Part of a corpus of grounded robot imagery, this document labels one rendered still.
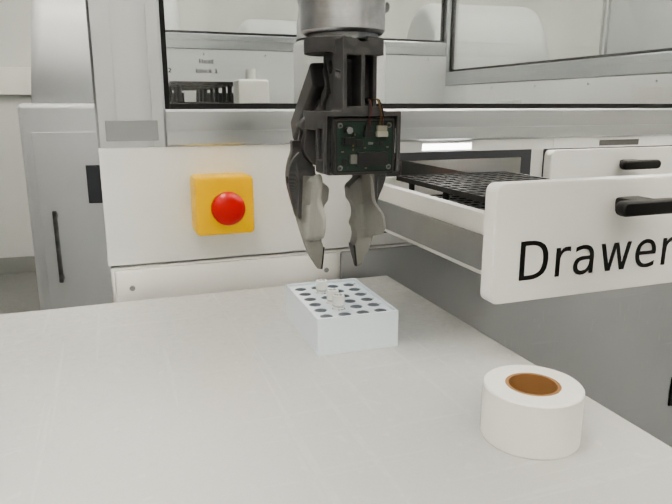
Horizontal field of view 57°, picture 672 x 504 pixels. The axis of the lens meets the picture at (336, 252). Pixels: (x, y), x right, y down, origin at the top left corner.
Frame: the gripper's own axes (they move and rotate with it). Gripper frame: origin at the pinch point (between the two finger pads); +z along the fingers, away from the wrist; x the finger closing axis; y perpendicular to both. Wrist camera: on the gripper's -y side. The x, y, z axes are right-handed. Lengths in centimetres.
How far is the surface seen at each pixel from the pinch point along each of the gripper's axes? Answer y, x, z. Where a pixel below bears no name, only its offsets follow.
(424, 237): -5.0, 12.3, 0.4
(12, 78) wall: -343, -77, -29
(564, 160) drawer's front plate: -22.0, 44.3, -6.0
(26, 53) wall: -348, -69, -43
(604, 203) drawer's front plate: 10.5, 23.1, -5.3
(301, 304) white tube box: -1.7, -3.2, 5.7
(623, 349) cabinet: -24, 62, 28
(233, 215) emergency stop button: -15.2, -7.7, -1.6
